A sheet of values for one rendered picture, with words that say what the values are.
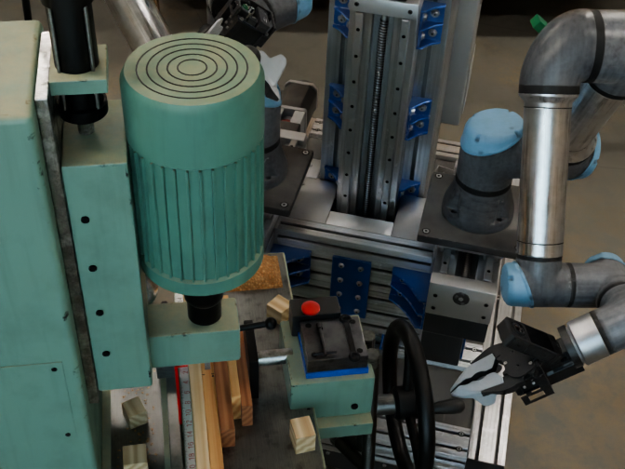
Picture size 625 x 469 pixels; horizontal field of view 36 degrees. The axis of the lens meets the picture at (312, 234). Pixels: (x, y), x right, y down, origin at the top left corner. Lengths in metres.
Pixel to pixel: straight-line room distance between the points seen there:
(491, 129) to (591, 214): 1.58
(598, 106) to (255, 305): 0.69
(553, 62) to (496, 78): 2.52
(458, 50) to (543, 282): 0.84
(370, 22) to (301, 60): 2.16
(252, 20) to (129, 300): 0.48
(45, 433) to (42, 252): 0.35
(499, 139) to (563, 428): 1.11
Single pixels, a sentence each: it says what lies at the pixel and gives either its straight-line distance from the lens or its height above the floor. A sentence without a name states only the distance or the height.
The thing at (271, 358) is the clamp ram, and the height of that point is 0.96.
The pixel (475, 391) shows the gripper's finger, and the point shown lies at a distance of 1.60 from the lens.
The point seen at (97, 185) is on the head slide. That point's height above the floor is 1.39.
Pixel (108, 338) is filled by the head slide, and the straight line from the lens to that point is 1.40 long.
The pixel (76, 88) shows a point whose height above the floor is 1.51.
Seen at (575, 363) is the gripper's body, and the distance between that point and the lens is 1.60.
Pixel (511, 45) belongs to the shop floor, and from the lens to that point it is 4.35.
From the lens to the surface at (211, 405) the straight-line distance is 1.53.
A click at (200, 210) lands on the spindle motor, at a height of 1.35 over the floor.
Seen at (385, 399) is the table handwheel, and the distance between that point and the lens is 1.69.
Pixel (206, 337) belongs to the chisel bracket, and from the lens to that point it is 1.46.
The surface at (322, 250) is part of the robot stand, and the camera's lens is 2.15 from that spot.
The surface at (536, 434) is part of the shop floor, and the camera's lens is 2.77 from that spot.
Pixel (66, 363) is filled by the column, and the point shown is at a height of 1.11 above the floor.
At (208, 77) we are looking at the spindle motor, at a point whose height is 1.51.
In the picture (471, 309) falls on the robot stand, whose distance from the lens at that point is 2.02.
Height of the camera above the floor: 2.14
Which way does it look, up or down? 42 degrees down
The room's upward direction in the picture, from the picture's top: 3 degrees clockwise
